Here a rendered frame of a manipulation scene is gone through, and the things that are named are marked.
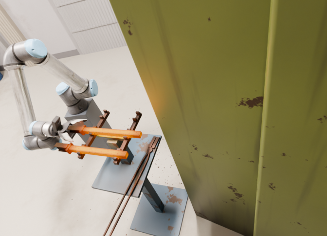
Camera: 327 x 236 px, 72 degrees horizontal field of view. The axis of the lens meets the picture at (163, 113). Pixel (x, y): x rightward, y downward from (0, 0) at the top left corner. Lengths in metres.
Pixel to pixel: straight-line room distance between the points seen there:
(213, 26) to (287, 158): 0.41
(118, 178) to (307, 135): 1.00
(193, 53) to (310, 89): 0.31
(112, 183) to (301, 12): 1.17
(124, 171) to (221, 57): 0.92
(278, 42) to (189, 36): 0.25
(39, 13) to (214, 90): 4.15
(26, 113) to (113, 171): 0.67
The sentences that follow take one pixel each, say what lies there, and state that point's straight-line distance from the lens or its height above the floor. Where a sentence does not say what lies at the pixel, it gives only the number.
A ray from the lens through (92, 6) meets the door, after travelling 4.16.
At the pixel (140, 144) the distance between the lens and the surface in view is 1.42.
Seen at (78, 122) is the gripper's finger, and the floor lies 1.02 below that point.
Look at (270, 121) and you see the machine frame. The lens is 0.61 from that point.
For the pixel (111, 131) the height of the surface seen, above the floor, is 1.03.
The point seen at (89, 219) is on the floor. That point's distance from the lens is 2.26.
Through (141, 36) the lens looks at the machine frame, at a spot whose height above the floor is 1.52.
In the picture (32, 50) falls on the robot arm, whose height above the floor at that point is 1.35.
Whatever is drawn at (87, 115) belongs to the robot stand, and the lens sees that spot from 2.15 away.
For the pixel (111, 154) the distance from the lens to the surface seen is 1.09.
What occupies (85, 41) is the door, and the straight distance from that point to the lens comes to 4.50.
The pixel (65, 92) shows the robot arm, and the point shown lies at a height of 0.84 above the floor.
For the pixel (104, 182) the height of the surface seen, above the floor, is 0.76.
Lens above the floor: 1.81
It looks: 43 degrees down
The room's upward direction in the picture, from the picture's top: 20 degrees counter-clockwise
